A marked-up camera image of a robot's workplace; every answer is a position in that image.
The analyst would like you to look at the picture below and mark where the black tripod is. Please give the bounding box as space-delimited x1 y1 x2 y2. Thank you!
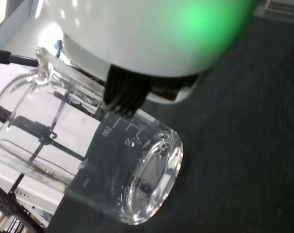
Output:
0 179 52 233

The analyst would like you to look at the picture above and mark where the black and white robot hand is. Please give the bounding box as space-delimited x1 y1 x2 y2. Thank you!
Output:
43 0 259 119

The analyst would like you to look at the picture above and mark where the black rod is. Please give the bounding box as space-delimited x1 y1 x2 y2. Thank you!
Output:
0 47 39 67

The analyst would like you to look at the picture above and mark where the black bench cloth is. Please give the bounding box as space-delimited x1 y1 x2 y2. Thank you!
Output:
47 14 294 233

